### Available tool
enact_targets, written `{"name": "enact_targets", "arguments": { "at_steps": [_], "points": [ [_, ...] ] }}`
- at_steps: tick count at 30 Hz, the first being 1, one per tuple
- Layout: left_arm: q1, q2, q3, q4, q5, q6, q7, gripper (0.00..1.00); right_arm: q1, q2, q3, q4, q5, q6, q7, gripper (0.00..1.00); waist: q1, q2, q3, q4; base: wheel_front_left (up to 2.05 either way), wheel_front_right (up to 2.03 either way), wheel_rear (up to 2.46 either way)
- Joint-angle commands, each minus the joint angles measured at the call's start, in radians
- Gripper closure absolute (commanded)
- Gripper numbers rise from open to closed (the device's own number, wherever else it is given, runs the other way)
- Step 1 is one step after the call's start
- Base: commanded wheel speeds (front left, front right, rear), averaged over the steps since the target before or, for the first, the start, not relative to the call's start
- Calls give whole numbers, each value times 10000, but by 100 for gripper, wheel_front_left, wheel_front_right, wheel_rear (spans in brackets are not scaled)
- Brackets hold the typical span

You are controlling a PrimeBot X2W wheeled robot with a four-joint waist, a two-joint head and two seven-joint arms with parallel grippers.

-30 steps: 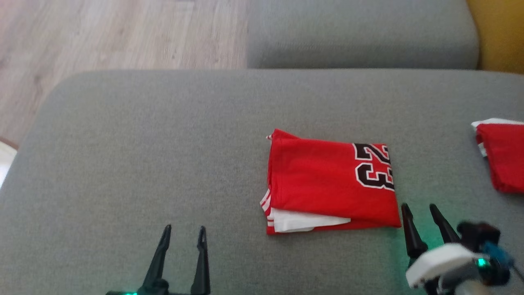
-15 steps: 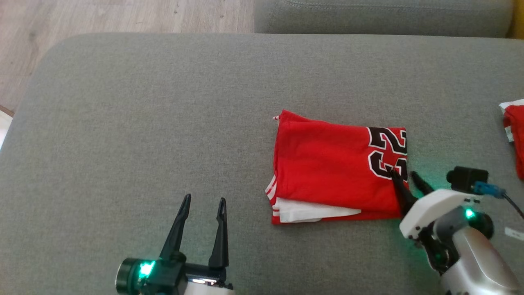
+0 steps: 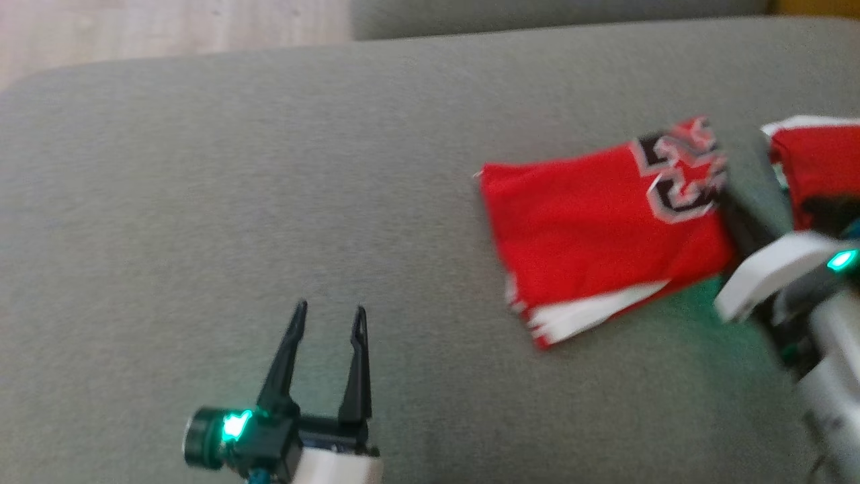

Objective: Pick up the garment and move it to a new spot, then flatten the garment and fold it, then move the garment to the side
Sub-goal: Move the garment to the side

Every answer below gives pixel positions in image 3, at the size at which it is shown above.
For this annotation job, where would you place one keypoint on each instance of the large grey sofa seat cushion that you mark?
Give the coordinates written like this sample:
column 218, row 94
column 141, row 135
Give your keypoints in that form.
column 269, row 202

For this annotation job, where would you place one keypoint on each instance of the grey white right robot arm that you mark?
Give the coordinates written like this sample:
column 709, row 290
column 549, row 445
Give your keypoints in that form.
column 833, row 376

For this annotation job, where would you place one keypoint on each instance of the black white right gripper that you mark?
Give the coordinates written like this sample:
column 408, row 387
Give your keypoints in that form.
column 772, row 272

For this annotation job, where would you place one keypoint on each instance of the red jersey with white trim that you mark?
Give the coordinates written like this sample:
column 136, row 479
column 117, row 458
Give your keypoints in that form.
column 820, row 161

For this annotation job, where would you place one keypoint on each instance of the red white striped jersey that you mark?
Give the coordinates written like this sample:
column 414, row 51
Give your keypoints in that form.
column 591, row 235

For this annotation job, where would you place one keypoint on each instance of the small grey sofa cushion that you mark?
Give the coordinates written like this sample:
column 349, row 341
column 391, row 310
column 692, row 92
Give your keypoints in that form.
column 537, row 17

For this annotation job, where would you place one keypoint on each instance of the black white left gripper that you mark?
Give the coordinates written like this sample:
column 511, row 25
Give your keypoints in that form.
column 269, row 440

